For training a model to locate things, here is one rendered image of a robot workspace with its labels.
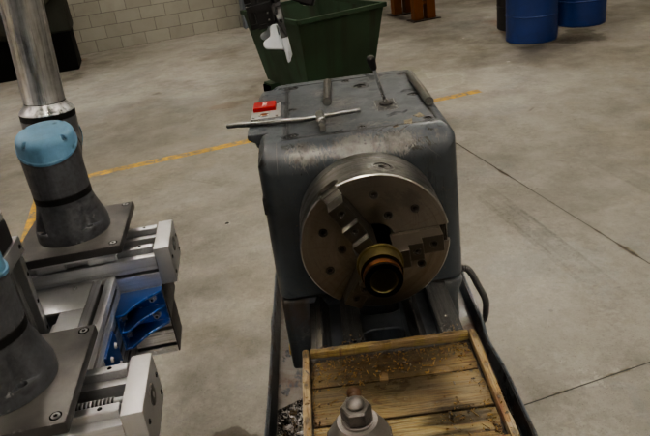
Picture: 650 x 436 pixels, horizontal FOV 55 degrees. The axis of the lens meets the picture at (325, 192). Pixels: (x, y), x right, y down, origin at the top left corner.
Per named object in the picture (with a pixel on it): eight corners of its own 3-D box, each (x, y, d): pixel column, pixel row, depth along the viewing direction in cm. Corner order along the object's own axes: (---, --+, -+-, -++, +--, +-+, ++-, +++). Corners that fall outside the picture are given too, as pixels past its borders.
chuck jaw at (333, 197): (355, 234, 134) (319, 194, 129) (373, 219, 132) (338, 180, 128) (360, 260, 123) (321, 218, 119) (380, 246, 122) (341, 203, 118)
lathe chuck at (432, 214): (294, 280, 145) (305, 152, 132) (428, 288, 147) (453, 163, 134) (294, 303, 136) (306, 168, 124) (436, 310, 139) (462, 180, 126)
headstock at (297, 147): (278, 200, 209) (258, 86, 193) (421, 182, 208) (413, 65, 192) (272, 303, 155) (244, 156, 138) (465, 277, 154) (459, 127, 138)
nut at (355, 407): (340, 410, 80) (337, 389, 78) (371, 406, 80) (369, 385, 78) (342, 434, 76) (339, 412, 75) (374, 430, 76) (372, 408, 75)
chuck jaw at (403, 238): (386, 223, 133) (442, 215, 133) (389, 245, 135) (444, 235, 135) (394, 249, 123) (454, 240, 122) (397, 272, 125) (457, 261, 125)
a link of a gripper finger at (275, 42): (269, 68, 145) (259, 32, 147) (294, 61, 145) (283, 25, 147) (268, 62, 142) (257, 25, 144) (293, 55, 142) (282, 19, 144)
